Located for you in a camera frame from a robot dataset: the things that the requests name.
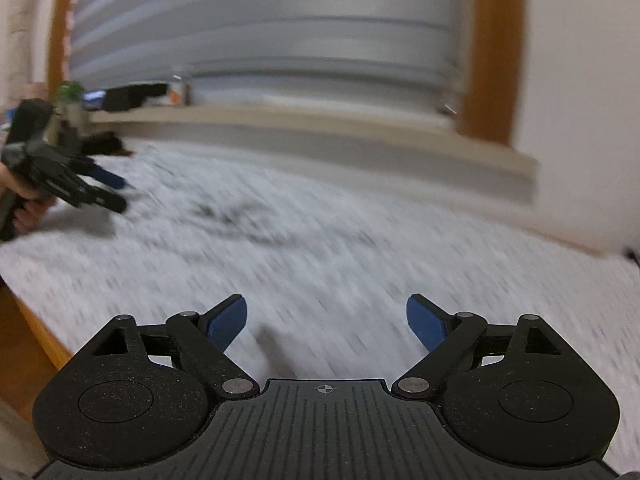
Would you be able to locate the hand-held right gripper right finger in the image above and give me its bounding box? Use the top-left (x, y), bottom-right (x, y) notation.
top-left (391, 294), bottom-right (560, 402)

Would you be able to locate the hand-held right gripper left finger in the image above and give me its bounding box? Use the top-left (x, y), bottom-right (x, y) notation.
top-left (92, 294), bottom-right (261, 402)

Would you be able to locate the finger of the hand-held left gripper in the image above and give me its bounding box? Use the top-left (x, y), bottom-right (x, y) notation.
top-left (67, 156), bottom-right (127, 192)
top-left (52, 177), bottom-right (129, 215)

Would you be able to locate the white patterned garment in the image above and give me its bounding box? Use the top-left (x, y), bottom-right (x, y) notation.
top-left (0, 139), bottom-right (640, 471)

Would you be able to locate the person's left hand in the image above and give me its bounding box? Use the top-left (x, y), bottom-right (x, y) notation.
top-left (0, 164), bottom-right (60, 235)

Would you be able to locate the black pouch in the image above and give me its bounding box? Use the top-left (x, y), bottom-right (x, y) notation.
top-left (81, 131), bottom-right (132, 157)

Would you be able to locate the potted plant in white cup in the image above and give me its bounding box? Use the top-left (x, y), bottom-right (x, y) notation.
top-left (54, 80), bottom-right (92, 137)

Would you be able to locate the black box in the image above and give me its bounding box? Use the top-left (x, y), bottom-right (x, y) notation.
top-left (101, 82), bottom-right (169, 112)

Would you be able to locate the bottle with orange label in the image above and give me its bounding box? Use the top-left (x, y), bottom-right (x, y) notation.
top-left (167, 72), bottom-right (193, 107)

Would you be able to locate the beige patterned curtain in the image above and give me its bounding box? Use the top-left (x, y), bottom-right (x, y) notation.
top-left (0, 0), bottom-right (57, 111)

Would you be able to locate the beige window sill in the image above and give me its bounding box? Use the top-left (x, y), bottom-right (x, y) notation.
top-left (86, 102), bottom-right (542, 202)

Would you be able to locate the grey window blind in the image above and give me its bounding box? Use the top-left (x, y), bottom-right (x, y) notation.
top-left (67, 0), bottom-right (467, 111)

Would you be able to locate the wooden window frame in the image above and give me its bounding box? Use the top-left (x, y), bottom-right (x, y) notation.
top-left (46, 0), bottom-right (527, 150)

